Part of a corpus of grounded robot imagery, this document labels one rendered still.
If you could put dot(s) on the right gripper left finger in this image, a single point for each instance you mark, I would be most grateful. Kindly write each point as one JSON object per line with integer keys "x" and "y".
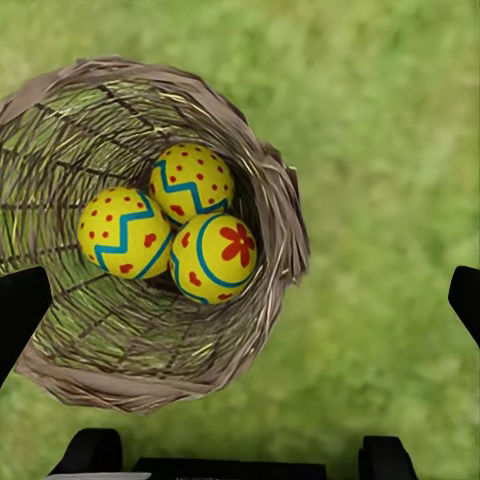
{"x": 25, "y": 297}

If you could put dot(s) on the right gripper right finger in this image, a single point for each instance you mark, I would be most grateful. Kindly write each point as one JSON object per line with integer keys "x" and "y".
{"x": 464, "y": 296}

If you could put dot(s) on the wicker basket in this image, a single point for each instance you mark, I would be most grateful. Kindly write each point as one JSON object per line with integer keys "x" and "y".
{"x": 198, "y": 114}

